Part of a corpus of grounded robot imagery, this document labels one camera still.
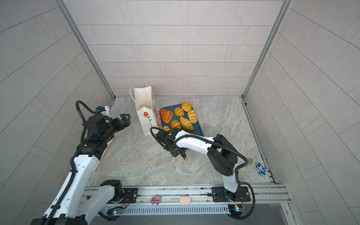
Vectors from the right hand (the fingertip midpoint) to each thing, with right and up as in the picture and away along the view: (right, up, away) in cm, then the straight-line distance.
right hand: (179, 152), depth 84 cm
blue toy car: (+48, -8, -5) cm, 49 cm away
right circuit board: (+29, -23, -16) cm, 40 cm away
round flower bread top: (+5, +28, +21) cm, 36 cm away
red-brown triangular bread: (-10, +22, +16) cm, 28 cm away
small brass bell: (+42, -4, -3) cm, 42 cm away
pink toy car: (-10, -18, -16) cm, 26 cm away
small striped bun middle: (-3, +16, +10) cm, 19 cm away
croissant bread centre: (+5, +16, +11) cm, 20 cm away
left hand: (-28, +23, -10) cm, 38 cm away
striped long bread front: (-9, +13, +10) cm, 19 cm away
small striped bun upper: (-1, +24, +18) cm, 30 cm away
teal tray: (-4, +20, +18) cm, 28 cm away
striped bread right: (+9, +21, +15) cm, 27 cm away
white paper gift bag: (-24, +33, +10) cm, 43 cm away
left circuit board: (-29, -21, -20) cm, 41 cm away
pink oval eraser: (+4, -18, -16) cm, 25 cm away
